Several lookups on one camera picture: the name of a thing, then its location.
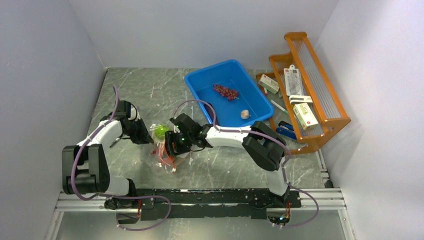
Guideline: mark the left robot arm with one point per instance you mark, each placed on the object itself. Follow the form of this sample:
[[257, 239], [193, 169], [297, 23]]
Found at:
[[84, 165]]

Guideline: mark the green fake pepper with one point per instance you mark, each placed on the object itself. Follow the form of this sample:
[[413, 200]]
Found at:
[[159, 131]]

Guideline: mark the black aluminium base frame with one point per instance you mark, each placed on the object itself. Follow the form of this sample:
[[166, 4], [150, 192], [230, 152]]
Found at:
[[156, 204]]

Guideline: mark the white flat box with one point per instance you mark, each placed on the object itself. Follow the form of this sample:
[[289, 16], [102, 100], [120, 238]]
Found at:
[[300, 99]]

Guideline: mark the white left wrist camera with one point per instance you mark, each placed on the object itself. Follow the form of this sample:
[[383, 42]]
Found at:
[[134, 114]]

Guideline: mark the blue stapler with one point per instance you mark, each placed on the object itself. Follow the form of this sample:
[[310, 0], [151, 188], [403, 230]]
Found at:
[[286, 129]]

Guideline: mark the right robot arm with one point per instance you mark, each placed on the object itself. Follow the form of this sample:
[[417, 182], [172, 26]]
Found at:
[[262, 144]]

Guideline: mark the white red large box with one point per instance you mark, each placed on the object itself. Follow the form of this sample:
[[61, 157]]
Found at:
[[305, 116]]

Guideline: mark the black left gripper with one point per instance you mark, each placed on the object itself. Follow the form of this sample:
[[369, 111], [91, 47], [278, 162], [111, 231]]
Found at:
[[144, 138]]

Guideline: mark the white green pen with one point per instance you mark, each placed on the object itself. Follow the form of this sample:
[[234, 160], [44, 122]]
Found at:
[[279, 106]]

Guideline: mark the clear blister pack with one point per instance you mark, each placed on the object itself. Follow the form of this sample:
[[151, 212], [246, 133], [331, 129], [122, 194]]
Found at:
[[293, 81]]

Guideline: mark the red fake grapes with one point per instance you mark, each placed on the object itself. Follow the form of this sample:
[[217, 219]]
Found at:
[[226, 92]]

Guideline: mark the blue plastic bin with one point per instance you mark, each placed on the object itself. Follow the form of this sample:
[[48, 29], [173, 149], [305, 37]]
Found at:
[[230, 73]]

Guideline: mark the white green small box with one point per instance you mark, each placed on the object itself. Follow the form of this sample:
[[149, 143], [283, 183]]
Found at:
[[269, 84]]

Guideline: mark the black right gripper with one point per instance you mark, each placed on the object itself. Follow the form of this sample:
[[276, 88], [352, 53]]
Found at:
[[171, 137]]

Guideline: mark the clear zip bag red seal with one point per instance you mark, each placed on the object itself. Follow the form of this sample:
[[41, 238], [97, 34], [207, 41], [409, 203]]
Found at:
[[169, 163]]

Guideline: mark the orange wooden rack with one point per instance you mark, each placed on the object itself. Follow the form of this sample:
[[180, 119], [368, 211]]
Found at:
[[315, 83]]

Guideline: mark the purple fake eggplant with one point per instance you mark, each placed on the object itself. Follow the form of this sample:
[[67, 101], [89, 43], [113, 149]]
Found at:
[[209, 112]]

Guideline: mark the red fake chili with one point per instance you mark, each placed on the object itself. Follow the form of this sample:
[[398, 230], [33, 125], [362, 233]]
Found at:
[[159, 150]]

